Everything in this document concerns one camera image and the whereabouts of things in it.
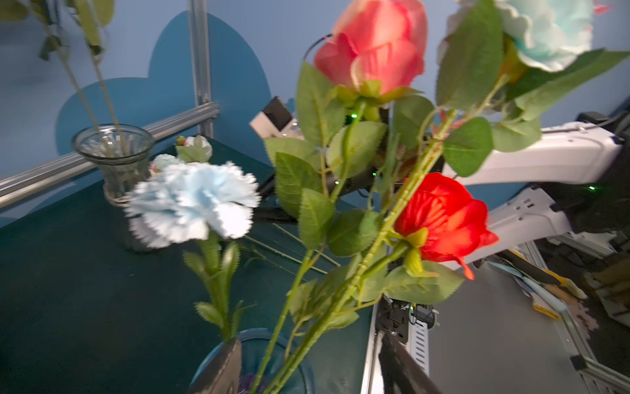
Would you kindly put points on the clear ribbed glass vase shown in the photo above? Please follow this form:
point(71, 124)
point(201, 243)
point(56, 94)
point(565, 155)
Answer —
point(122, 155)

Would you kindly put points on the blue rose stem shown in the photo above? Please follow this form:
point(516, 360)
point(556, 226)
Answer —
point(197, 149)

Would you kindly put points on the aluminium frame corner post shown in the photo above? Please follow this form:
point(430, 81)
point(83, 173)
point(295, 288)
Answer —
point(200, 54)

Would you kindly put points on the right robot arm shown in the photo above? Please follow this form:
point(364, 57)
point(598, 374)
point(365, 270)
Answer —
point(576, 179)

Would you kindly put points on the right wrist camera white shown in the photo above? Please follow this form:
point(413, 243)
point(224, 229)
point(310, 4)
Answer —
point(276, 121)

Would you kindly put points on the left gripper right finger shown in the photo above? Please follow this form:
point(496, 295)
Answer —
point(400, 372)

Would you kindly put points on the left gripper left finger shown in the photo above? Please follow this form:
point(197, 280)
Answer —
point(220, 372)

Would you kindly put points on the purple ribbed glass vase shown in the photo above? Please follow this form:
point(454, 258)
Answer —
point(254, 344)

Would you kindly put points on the red and coral rose stem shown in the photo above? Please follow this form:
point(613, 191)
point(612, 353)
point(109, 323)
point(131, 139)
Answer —
point(374, 218)

